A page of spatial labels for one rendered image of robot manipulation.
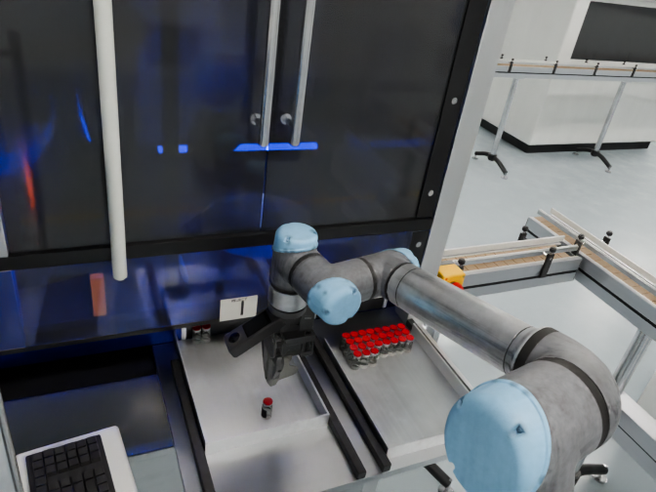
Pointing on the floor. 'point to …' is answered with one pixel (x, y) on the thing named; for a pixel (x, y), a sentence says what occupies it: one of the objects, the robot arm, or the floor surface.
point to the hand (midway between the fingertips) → (267, 381)
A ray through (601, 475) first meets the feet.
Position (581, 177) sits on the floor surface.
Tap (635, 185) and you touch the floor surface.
